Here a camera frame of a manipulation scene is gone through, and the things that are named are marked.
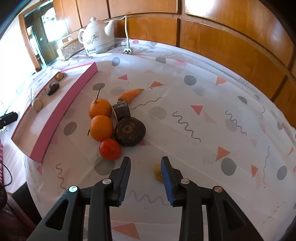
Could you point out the silver kettle base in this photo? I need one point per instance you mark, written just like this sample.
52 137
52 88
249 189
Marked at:
99 51

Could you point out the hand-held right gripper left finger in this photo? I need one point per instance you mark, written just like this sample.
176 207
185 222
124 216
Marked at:
121 185

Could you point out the silver embossed tissue box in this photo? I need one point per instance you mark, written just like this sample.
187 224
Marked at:
69 48

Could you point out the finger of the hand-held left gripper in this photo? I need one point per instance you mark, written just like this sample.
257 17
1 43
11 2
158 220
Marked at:
8 118

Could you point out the small dark water chestnut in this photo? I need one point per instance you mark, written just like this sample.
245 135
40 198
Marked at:
52 88

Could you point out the small red tomato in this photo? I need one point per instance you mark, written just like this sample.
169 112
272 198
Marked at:
110 149

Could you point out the white patterned tablecloth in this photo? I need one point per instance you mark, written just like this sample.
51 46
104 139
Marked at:
185 104

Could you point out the small carrot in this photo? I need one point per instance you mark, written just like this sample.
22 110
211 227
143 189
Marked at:
130 95

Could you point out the large dark water chestnut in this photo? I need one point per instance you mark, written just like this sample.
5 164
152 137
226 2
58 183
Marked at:
130 132

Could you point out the pink shallow box tray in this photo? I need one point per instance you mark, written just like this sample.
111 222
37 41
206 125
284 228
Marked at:
34 129

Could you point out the orange with long stem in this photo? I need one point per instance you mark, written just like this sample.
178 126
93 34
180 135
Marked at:
100 109

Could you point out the dark-skinned sugarcane piece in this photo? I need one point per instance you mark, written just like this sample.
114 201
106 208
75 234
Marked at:
121 111

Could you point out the stemless orange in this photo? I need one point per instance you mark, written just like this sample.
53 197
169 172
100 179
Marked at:
101 128

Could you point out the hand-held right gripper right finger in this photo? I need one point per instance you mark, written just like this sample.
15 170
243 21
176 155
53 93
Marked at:
168 185

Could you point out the white floral ceramic kettle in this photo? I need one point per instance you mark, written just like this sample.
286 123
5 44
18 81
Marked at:
94 34

